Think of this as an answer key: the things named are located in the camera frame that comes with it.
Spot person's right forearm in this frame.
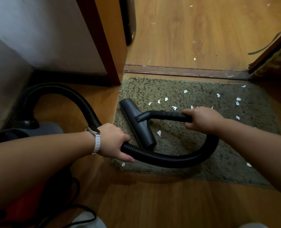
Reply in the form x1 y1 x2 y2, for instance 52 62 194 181
216 118 281 200

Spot black power cord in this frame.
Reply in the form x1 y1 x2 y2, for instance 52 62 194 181
34 177 98 228

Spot person's right hand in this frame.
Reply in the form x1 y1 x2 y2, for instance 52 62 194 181
182 106 226 135

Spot black vacuum hose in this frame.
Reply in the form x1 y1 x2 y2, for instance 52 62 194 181
0 83 219 228

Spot person's left hand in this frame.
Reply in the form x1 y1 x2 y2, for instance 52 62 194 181
96 123 135 163

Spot white wrist watch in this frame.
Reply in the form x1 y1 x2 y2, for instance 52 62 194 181
85 126 101 155

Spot grey floor cable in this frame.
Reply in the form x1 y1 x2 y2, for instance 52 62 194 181
248 25 281 55

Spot white paper scraps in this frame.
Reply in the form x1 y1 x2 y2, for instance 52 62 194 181
121 85 252 168

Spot person's left forearm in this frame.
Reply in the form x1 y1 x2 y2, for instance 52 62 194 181
0 131 96 216

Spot grey-green shaggy door mat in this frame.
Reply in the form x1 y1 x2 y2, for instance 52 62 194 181
111 77 281 188

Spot orange wooden door frame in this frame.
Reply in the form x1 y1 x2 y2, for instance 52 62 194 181
75 0 128 86

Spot black computer tower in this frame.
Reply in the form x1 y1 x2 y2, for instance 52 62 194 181
118 0 137 46

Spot dark wooden door gold pattern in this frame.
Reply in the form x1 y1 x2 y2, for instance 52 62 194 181
248 26 281 80

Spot metal door threshold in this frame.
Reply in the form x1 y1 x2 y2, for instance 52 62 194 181
124 64 250 80

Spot white sneaker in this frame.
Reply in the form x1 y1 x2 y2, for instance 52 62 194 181
240 222 269 228
70 211 107 228

